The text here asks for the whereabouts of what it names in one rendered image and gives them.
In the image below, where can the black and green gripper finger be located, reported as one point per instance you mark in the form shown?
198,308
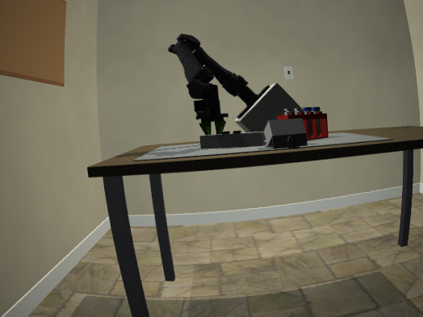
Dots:
206,127
219,126

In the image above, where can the grey flat mat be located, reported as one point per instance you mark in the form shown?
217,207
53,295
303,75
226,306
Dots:
193,150

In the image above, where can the red tube rack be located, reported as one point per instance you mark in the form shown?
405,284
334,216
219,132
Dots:
314,117

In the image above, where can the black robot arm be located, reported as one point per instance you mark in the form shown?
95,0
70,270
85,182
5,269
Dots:
191,54

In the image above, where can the grey control panel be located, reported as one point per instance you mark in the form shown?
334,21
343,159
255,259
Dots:
285,133

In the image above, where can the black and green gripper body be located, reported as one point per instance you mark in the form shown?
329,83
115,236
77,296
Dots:
213,118

